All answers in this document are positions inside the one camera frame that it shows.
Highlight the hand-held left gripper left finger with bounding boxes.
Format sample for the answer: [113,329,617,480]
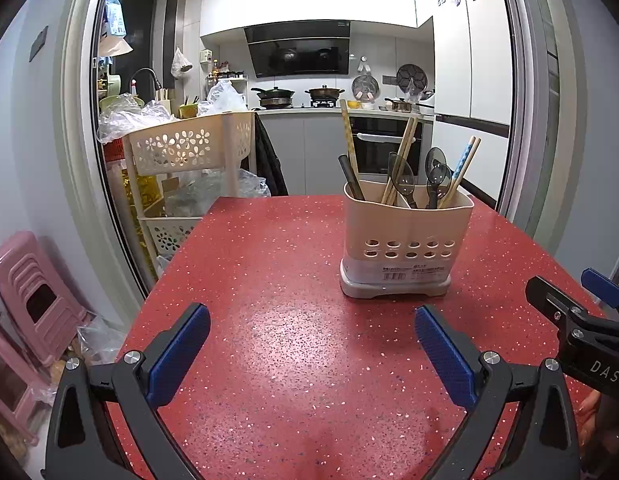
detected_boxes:
[41,302,211,480]

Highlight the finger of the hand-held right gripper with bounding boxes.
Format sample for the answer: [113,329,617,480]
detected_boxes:
[525,276,590,333]
[581,268,619,311]

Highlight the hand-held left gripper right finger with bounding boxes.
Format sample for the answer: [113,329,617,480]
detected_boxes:
[414,305,583,480]

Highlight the beige plastic utensil holder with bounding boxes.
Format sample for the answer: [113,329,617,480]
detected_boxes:
[339,180,474,301]

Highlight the blue patterned wooden chopstick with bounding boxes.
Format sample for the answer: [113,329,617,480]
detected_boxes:
[438,135,476,209]

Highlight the clear plastic bag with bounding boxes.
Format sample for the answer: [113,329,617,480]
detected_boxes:
[97,95,178,143]
[207,80,248,116]
[164,167,270,216]
[77,317,128,366]

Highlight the yellow oil bottle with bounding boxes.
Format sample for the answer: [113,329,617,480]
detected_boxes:
[120,165,158,271]

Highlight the pink plastic stool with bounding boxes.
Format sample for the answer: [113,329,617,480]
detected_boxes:
[0,320,55,448]
[0,230,90,366]

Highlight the beige plastic storage cart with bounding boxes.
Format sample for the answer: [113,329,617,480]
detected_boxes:
[122,110,258,281]

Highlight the black hanging jacket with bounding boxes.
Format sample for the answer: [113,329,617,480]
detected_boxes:
[254,112,289,197]

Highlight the white refrigerator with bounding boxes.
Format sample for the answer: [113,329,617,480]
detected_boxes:
[414,0,515,211]

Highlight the round hanging pan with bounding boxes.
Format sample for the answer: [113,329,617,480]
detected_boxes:
[396,63,429,92]

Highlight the black wok with lid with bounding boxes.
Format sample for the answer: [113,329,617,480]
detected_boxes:
[250,86,296,109]

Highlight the round hanging strainer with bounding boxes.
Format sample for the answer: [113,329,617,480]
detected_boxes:
[352,74,380,101]

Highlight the black kitchen faucet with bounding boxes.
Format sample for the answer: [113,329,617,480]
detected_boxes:
[130,67,163,98]

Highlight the white hanging plastic bag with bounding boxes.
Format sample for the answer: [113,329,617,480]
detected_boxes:
[170,47,194,79]

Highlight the brown pot with lid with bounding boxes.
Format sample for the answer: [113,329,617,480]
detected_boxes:
[304,85,346,108]

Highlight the black range hood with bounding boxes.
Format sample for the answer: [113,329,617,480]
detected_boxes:
[244,20,351,80]

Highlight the blue and white hanging bag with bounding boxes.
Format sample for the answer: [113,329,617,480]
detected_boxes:
[102,0,133,56]

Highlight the grey sliding door frame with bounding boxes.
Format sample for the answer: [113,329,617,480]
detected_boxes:
[60,0,565,301]

